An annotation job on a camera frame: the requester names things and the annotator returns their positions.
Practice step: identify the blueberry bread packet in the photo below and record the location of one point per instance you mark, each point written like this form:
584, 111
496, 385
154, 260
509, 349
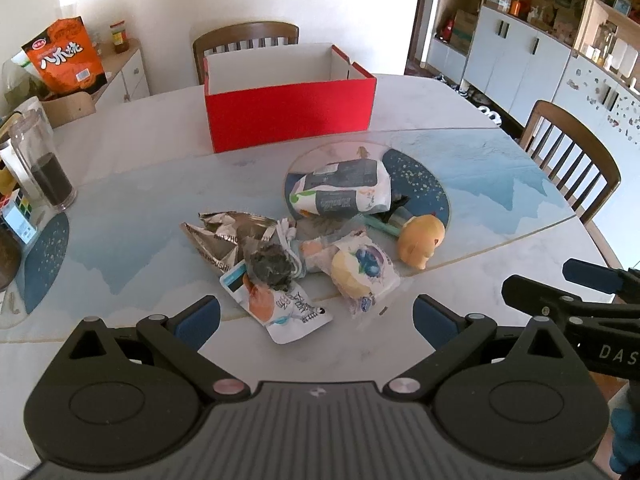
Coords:
359, 269

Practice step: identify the glass jar dark contents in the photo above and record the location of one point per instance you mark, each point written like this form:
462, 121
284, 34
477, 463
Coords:
32, 141

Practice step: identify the white snack pouch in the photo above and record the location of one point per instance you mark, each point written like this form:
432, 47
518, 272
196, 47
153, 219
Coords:
286, 316

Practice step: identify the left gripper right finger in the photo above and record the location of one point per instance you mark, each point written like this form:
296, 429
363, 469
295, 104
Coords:
456, 342

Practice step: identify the white sideboard cabinet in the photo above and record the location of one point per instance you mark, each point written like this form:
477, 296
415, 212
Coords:
125, 74

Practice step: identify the wooden high chair back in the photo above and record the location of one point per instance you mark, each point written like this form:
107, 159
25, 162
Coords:
61, 111

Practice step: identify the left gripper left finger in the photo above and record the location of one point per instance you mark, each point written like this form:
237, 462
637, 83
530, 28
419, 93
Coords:
170, 345

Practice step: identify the red lid sauce jar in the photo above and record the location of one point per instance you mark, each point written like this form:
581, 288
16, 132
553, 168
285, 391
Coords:
119, 36

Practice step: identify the white grey large pouch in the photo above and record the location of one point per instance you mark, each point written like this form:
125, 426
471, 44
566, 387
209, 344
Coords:
343, 190

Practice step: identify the red cardboard box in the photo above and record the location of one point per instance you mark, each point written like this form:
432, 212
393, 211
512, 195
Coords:
276, 94

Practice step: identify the silver foil wrapper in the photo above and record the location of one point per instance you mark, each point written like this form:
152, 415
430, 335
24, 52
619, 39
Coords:
222, 236

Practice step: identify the blue gloved right hand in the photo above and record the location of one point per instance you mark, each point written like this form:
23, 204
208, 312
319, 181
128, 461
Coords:
624, 408

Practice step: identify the teal green spoon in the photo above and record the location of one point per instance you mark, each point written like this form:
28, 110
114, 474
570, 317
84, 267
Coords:
376, 223

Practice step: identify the rubiks cube box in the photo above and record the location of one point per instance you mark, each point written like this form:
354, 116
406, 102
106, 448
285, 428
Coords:
16, 213

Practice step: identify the yellow squeaky toy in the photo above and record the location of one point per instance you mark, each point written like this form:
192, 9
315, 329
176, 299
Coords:
418, 240

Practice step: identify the far wooden chair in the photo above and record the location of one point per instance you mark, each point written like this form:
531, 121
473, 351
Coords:
249, 35

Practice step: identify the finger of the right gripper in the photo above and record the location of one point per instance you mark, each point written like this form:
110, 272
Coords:
617, 282
535, 298

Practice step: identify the right wooden chair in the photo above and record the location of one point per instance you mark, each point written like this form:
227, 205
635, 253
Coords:
571, 157

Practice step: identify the black wrapper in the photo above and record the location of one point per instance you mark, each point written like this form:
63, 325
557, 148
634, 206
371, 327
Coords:
268, 264

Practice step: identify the white wall cabinet unit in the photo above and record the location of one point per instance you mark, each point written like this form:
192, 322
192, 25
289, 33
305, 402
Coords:
523, 51

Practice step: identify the orange snack bag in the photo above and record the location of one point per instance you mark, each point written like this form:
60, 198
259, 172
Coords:
65, 58

